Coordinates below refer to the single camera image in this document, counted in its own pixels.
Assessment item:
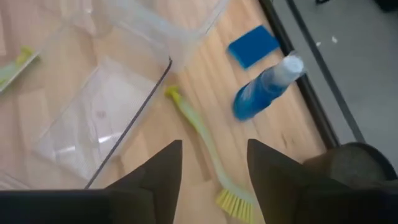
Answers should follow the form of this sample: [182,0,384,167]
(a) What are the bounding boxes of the blue dish soap bottle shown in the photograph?
[233,51,307,122]

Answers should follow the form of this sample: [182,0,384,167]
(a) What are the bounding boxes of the green yellow dish brush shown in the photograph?
[0,45,40,94]

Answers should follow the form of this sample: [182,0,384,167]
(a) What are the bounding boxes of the clear acrylic bin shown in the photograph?
[0,26,174,190]

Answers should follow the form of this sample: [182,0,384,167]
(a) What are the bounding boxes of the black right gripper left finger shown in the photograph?
[0,139,183,224]

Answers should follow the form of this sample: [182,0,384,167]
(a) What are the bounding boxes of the blue kitchen sponge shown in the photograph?
[226,24,280,70]

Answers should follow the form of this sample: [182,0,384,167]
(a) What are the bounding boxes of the blue dish brush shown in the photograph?
[164,85,259,224]

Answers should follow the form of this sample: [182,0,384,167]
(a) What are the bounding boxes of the black plant pot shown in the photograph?
[303,141,398,187]

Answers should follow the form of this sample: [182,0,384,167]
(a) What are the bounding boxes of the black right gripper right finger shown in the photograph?
[248,139,398,224]

